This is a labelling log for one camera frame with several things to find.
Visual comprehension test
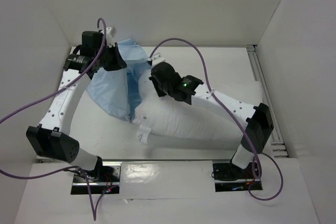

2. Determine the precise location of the white pillow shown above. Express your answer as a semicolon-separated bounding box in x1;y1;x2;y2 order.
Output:
131;70;263;154

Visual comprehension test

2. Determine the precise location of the light blue pillowcase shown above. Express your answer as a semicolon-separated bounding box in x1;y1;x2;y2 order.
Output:
86;38;151;122

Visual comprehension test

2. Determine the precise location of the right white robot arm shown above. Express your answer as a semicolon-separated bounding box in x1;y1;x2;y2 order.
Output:
148;60;274;178

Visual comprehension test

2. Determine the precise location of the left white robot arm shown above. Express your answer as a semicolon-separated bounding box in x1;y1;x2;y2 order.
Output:
26;27;127;182

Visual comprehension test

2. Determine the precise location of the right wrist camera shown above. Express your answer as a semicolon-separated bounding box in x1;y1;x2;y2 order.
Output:
147;53;166;67

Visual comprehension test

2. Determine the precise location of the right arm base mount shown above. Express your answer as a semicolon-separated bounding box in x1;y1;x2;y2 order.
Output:
211;161;263;193

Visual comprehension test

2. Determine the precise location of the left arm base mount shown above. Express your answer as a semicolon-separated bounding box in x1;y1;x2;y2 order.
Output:
70;162;121;195

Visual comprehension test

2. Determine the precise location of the aluminium frame rail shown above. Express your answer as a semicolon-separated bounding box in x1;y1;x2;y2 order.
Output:
246;45;289;158

